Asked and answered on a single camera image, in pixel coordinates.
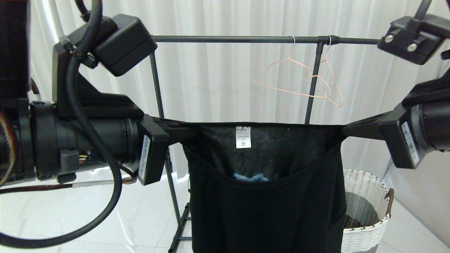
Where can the black clothes rack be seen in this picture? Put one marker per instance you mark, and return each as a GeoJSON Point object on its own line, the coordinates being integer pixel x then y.
{"type": "Point", "coordinates": [228, 39]}

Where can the black T-shirt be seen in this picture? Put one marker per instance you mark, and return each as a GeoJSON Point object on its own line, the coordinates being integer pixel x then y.
{"type": "Point", "coordinates": [263, 211]}

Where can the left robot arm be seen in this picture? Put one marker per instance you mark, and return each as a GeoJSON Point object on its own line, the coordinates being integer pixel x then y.
{"type": "Point", "coordinates": [14, 52]}

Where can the white laundry basket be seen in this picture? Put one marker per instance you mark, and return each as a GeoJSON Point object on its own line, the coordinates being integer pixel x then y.
{"type": "Point", "coordinates": [362, 186]}

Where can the pink clothes hanger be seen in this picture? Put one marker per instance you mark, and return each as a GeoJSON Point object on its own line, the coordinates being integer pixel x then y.
{"type": "Point", "coordinates": [290, 58]}
{"type": "Point", "coordinates": [327, 60]}

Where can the white curtain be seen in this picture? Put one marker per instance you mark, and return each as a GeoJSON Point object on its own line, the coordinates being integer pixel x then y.
{"type": "Point", "coordinates": [228, 80]}

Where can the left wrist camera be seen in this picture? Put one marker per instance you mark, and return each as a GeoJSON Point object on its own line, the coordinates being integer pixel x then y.
{"type": "Point", "coordinates": [123, 42]}

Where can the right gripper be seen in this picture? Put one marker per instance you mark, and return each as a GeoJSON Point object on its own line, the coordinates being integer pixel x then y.
{"type": "Point", "coordinates": [432, 126]}

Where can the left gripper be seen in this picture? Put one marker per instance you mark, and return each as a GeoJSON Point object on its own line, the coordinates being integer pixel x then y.
{"type": "Point", "coordinates": [45, 140]}

